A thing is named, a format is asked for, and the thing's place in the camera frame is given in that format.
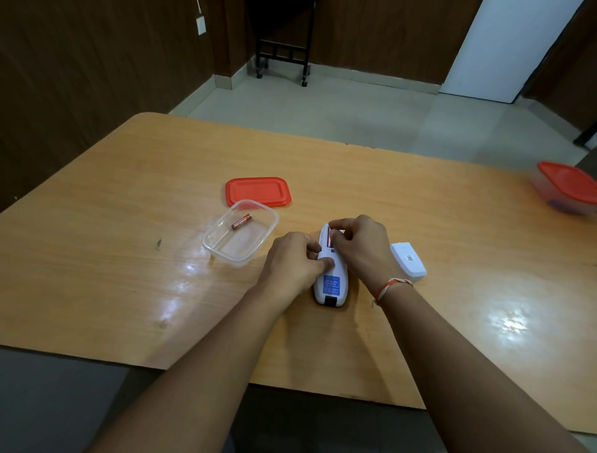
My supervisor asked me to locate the white battery cover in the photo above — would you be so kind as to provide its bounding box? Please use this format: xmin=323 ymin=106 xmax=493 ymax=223
xmin=389 ymin=242 xmax=427 ymax=282

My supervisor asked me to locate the person's left hand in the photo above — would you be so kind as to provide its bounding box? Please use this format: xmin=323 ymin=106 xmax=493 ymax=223
xmin=256 ymin=231 xmax=336 ymax=314

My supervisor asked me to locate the red container lid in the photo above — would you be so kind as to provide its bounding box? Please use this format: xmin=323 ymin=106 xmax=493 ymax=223
xmin=225 ymin=177 xmax=293 ymax=208

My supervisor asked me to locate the person's right forearm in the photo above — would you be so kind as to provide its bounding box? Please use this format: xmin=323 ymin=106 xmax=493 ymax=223
xmin=376 ymin=280 xmax=589 ymax=453

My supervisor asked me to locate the person's left forearm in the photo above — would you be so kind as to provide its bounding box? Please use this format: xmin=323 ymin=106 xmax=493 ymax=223
xmin=86 ymin=283 xmax=284 ymax=453

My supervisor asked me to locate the red thread wristband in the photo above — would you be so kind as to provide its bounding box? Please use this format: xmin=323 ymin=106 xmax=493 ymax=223
xmin=372 ymin=278 xmax=414 ymax=308

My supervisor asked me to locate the black wheeled stand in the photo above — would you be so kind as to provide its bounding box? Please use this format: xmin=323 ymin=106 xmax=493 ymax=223
xmin=246 ymin=0 xmax=318 ymax=87

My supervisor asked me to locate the white remote control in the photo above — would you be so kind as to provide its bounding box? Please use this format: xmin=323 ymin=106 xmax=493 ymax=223
xmin=313 ymin=223 xmax=349 ymax=308

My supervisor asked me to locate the white door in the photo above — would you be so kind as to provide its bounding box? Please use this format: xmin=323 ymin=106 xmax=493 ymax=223
xmin=440 ymin=0 xmax=585 ymax=104

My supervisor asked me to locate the lidded clear plastic container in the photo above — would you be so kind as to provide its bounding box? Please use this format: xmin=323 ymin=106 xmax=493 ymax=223
xmin=529 ymin=161 xmax=597 ymax=216

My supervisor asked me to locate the person's right hand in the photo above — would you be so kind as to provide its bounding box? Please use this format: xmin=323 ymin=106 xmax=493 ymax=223
xmin=328 ymin=215 xmax=406 ymax=297

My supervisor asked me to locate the black furniture leg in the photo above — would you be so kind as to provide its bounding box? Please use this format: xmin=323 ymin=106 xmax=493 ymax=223
xmin=574 ymin=120 xmax=597 ymax=150

